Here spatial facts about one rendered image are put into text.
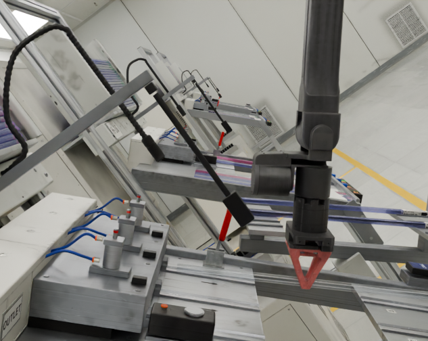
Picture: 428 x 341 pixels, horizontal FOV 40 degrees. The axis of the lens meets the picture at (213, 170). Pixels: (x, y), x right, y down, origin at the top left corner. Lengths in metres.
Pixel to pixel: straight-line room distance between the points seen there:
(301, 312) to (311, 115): 1.12
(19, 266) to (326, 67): 0.53
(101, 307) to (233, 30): 7.83
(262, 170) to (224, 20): 7.57
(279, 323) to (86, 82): 0.98
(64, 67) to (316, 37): 1.16
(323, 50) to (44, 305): 0.54
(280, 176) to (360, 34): 7.78
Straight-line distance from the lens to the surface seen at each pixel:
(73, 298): 0.73
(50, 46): 1.97
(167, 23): 8.50
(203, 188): 1.83
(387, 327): 0.95
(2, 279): 0.67
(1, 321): 0.65
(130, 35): 8.54
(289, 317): 1.96
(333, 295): 1.11
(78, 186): 1.88
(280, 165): 0.94
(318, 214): 0.96
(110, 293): 0.72
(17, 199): 0.95
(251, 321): 0.85
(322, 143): 0.92
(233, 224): 5.51
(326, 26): 0.94
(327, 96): 0.93
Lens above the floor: 1.29
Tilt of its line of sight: 7 degrees down
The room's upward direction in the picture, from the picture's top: 36 degrees counter-clockwise
